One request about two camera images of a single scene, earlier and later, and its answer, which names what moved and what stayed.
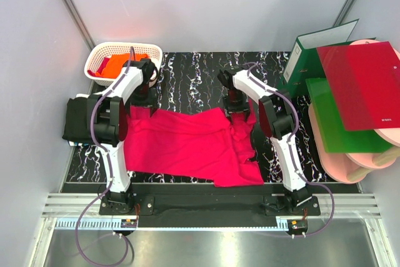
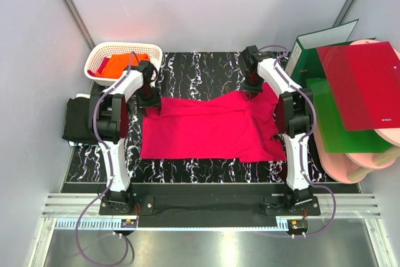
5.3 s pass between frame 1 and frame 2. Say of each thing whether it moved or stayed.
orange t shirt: stayed
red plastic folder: stayed
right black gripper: moved
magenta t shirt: moved
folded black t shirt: stayed
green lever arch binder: stayed
